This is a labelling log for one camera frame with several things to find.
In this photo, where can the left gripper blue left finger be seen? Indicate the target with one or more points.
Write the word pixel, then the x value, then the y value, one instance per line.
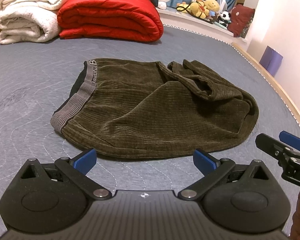
pixel 75 170

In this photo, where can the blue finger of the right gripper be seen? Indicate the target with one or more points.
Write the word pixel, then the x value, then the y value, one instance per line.
pixel 288 146

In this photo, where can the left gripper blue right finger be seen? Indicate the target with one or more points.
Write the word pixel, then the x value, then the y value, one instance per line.
pixel 215 172

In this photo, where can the olive corduroy pants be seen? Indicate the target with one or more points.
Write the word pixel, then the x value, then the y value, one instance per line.
pixel 148 110

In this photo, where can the purple box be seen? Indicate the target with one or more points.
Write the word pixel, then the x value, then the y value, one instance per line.
pixel 271 60

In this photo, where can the grey quilted mattress cover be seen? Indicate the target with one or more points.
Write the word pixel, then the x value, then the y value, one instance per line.
pixel 36 78

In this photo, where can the panda plush toy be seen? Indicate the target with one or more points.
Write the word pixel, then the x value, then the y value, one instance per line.
pixel 224 18

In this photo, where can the red folded quilt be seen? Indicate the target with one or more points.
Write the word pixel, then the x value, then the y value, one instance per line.
pixel 133 20

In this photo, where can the yellow plush bear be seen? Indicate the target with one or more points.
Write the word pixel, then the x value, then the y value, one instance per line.
pixel 202 9

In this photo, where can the white folded blanket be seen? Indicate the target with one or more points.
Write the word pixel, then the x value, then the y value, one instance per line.
pixel 29 20

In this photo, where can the wooden bed frame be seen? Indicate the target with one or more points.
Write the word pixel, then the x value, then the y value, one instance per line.
pixel 272 82

